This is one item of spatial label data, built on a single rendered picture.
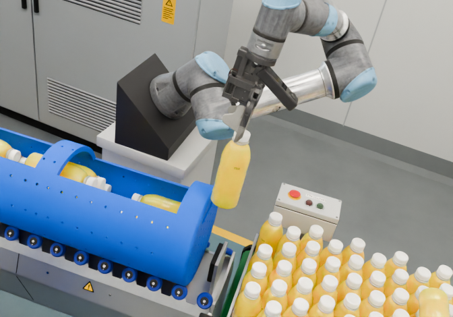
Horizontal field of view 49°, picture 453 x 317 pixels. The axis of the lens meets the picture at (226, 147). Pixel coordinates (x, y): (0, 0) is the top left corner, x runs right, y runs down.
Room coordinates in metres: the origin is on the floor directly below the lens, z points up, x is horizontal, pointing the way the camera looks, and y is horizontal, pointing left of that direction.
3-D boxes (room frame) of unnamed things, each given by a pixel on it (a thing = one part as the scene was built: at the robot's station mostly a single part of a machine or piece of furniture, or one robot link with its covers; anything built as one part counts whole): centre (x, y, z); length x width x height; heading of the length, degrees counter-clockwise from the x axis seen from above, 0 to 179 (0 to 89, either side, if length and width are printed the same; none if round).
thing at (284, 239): (1.10, -0.24, 0.99); 0.07 x 0.07 x 0.19
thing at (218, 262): (1.00, -0.04, 0.99); 0.10 x 0.02 x 0.12; 170
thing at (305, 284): (0.91, -0.27, 1.09); 0.04 x 0.04 x 0.02
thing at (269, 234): (1.14, -0.18, 0.99); 0.07 x 0.07 x 0.19
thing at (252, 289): (0.86, -0.13, 1.09); 0.04 x 0.04 x 0.02
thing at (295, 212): (1.25, -0.29, 1.05); 0.20 x 0.10 x 0.10; 80
